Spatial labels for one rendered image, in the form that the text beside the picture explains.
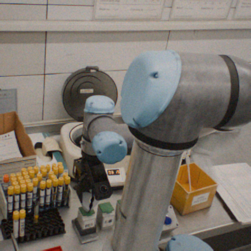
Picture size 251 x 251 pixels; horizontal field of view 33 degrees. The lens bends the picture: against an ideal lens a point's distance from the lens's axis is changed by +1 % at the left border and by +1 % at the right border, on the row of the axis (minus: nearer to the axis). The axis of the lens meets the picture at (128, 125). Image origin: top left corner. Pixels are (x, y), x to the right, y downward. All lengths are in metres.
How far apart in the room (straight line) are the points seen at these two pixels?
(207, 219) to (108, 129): 0.61
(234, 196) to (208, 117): 0.97
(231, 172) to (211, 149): 0.18
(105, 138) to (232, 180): 0.80
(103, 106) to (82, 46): 0.62
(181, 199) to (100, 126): 0.52
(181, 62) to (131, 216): 0.28
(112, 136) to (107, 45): 0.76
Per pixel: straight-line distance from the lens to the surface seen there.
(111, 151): 0.96
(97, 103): 1.04
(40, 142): 1.56
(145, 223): 0.74
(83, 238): 1.28
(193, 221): 1.44
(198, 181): 1.53
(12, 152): 1.52
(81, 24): 1.55
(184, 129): 0.62
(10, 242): 1.23
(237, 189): 1.61
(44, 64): 1.60
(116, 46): 1.68
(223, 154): 1.82
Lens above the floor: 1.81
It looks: 30 degrees down
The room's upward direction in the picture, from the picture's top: 10 degrees clockwise
